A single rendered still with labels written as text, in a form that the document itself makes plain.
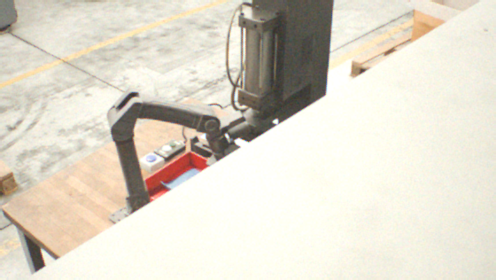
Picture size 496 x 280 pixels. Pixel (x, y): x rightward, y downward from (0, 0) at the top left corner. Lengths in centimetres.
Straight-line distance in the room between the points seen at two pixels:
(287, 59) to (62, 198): 88
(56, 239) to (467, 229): 139
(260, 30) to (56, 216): 88
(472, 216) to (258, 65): 111
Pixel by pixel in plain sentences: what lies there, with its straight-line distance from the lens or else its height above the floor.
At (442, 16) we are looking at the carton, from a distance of 486.
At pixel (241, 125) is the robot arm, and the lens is 161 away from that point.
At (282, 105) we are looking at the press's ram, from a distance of 182.
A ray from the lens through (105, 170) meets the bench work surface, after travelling 202.
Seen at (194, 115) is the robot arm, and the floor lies 128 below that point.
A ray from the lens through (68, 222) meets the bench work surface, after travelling 182.
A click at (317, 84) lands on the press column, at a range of 188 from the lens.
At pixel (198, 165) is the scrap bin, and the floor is 92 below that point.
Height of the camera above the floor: 206
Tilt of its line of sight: 33 degrees down
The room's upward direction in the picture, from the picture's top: 1 degrees clockwise
